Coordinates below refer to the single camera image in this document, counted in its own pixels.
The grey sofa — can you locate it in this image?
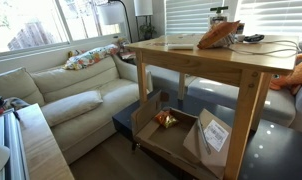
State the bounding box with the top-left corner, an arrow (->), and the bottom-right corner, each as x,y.
145,41 -> 302,134

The standing lamp white shade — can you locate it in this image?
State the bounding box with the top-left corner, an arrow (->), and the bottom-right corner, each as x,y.
133,0 -> 154,41

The beige sofa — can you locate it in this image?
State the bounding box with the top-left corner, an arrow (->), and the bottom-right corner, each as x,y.
0,54 -> 154,166

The dark blue floor mat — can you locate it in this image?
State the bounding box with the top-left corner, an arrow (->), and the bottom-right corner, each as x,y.
111,88 -> 302,180

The white cable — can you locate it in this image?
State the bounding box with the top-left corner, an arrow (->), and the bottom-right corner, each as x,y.
227,39 -> 300,58

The patterned fabric bundle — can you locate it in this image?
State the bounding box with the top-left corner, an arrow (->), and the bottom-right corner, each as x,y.
4,97 -> 30,111

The floral pillow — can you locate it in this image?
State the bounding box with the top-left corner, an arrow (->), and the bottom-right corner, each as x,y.
62,44 -> 120,71

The open cardboard box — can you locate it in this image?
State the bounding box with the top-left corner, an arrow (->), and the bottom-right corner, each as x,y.
130,89 -> 234,180

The small potted plant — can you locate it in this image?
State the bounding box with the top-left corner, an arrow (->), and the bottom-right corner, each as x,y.
139,23 -> 156,41

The small printed cup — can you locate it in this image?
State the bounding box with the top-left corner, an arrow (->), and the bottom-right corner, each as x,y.
235,33 -> 246,43

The orange Cheetos snack bag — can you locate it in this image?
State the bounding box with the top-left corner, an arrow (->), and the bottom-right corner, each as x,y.
154,109 -> 179,129

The beige cushion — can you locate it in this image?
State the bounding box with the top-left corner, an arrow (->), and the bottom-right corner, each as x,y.
40,89 -> 104,128

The large orange chip bag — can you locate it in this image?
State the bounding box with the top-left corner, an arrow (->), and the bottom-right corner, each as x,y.
196,20 -> 241,50

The aluminium frame rail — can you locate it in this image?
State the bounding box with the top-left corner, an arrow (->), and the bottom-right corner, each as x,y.
0,111 -> 30,180

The white remote stick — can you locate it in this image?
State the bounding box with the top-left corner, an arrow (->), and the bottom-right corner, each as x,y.
166,43 -> 195,51

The arched floor lamp white shade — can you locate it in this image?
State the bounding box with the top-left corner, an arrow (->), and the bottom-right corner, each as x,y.
97,0 -> 134,43

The light wooden table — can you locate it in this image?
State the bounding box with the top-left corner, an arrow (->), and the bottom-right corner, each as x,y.
125,33 -> 300,180

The orange plush toy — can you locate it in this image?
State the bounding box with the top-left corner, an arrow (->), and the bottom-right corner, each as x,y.
269,53 -> 302,96

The wooden platform top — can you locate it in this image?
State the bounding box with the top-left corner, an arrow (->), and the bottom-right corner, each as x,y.
15,103 -> 75,180

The small side table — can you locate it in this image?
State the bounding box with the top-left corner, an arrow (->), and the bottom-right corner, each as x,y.
119,36 -> 139,66

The white window blind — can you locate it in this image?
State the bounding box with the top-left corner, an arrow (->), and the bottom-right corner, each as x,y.
164,0 -> 225,36
235,0 -> 302,43

